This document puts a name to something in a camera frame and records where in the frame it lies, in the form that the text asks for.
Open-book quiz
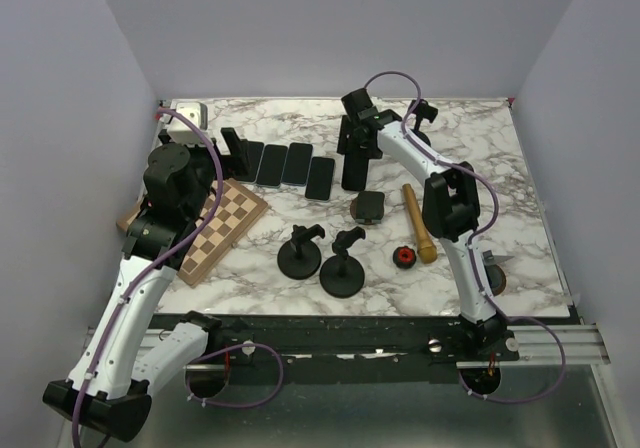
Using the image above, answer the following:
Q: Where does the dark round stand centre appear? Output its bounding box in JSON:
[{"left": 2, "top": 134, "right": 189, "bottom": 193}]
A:
[{"left": 350, "top": 191, "right": 385, "bottom": 225}]

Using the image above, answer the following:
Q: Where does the black round-base clamp stand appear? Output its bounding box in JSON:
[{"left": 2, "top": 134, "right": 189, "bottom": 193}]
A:
[{"left": 400, "top": 98, "right": 439, "bottom": 162}]

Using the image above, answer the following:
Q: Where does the black phone teal edge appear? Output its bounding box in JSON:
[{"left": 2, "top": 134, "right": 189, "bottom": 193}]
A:
[{"left": 256, "top": 144, "right": 288, "bottom": 188}]

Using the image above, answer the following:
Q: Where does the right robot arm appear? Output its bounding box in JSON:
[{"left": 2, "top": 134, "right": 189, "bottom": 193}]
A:
[{"left": 337, "top": 88, "right": 507, "bottom": 360}]

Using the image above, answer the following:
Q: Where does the dark phone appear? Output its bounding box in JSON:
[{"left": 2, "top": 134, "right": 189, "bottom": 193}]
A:
[{"left": 281, "top": 142, "right": 313, "bottom": 186}]

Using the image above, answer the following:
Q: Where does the black phone silver edge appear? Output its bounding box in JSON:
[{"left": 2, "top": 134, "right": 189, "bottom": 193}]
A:
[{"left": 305, "top": 157, "right": 335, "bottom": 201}]

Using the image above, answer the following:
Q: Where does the aluminium frame rail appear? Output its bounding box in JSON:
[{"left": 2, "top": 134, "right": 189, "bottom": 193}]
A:
[{"left": 59, "top": 98, "right": 614, "bottom": 448}]

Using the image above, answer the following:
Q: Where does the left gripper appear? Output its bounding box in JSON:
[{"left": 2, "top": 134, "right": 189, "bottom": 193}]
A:
[{"left": 158, "top": 127, "right": 250, "bottom": 220}]

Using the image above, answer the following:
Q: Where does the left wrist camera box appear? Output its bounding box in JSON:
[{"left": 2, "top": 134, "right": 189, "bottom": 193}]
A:
[{"left": 162, "top": 101, "right": 208, "bottom": 146}]

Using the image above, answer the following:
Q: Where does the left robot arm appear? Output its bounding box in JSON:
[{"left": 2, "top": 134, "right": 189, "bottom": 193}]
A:
[{"left": 43, "top": 128, "right": 249, "bottom": 447}]

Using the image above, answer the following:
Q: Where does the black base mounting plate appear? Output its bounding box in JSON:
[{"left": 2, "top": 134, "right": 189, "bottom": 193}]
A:
[{"left": 150, "top": 311, "right": 519, "bottom": 395}]

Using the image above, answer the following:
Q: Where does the black red round cap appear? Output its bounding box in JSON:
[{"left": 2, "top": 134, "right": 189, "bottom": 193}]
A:
[{"left": 392, "top": 246, "right": 417, "bottom": 269}]

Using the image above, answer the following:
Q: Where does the wooden disc phone stand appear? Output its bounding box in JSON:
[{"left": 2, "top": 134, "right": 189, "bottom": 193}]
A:
[{"left": 482, "top": 250, "right": 514, "bottom": 296}]

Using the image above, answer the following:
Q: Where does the wooden chessboard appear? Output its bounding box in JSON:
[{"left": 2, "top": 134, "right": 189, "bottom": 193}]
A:
[{"left": 116, "top": 177, "right": 270, "bottom": 288}]

